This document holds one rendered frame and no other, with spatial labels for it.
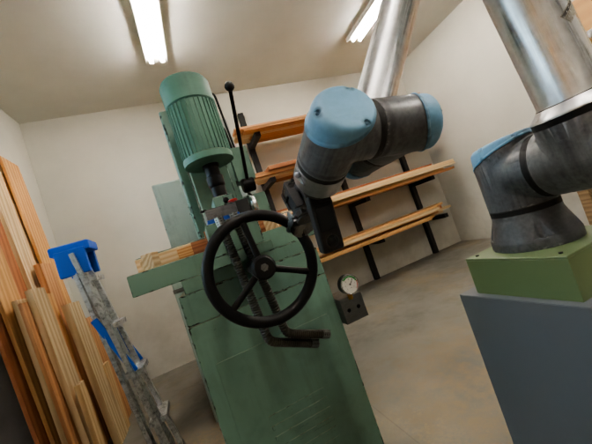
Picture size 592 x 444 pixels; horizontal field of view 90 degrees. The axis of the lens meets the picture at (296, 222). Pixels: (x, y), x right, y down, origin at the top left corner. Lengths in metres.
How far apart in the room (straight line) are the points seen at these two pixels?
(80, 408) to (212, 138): 1.66
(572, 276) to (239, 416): 0.86
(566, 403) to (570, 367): 0.10
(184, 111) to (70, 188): 2.61
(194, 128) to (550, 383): 1.18
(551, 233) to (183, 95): 1.10
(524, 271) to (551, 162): 0.24
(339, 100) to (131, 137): 3.32
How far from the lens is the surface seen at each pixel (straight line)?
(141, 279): 0.93
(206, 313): 0.92
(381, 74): 0.69
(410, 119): 0.49
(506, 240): 0.89
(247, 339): 0.95
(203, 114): 1.12
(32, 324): 2.11
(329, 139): 0.41
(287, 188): 0.61
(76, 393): 2.13
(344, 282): 0.95
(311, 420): 1.07
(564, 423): 1.01
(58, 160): 3.73
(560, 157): 0.79
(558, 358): 0.90
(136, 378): 1.68
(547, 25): 0.80
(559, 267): 0.81
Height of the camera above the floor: 0.86
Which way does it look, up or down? 2 degrees up
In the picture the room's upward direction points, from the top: 19 degrees counter-clockwise
